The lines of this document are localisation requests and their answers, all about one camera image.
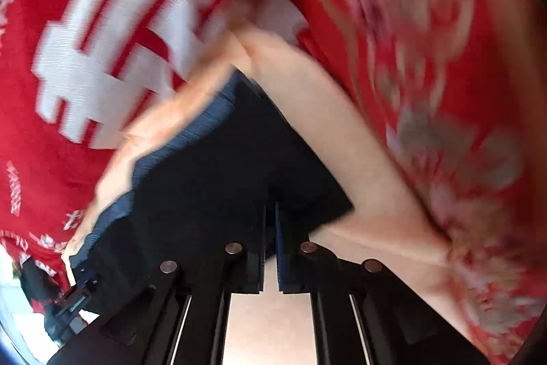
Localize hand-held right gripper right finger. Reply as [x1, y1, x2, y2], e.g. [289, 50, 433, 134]
[275, 201, 492, 365]

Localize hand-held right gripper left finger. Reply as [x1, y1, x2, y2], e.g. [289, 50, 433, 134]
[47, 201, 267, 365]

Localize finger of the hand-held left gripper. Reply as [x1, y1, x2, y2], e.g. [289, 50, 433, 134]
[63, 275, 102, 318]

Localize black pants with blue waistband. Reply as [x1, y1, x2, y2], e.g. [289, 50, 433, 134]
[68, 69, 355, 321]

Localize peach bed sheet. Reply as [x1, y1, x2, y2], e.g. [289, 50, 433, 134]
[62, 25, 485, 365]

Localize red blanket with white characters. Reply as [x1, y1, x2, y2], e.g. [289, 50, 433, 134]
[0, 0, 315, 306]

